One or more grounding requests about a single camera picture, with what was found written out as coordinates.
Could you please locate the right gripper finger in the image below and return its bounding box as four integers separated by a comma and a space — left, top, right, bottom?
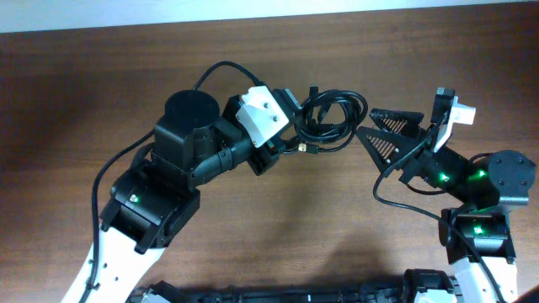
369, 109, 424, 137
356, 126, 421, 176

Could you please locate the black cable bundle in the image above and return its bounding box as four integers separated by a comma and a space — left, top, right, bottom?
281, 85, 370, 156

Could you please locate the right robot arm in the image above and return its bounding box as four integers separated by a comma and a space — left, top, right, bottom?
356, 109, 536, 302

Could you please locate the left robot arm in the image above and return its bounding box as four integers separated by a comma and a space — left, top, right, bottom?
63, 86, 302, 302

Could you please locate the right camera cable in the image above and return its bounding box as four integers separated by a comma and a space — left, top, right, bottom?
372, 121, 509, 303

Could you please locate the camera cable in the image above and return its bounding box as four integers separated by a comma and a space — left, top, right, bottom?
77, 61, 264, 303
372, 121, 509, 303

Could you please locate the left camera cable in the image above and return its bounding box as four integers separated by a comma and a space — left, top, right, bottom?
77, 61, 264, 303

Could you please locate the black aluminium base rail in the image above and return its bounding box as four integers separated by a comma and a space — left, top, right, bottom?
126, 269, 464, 303

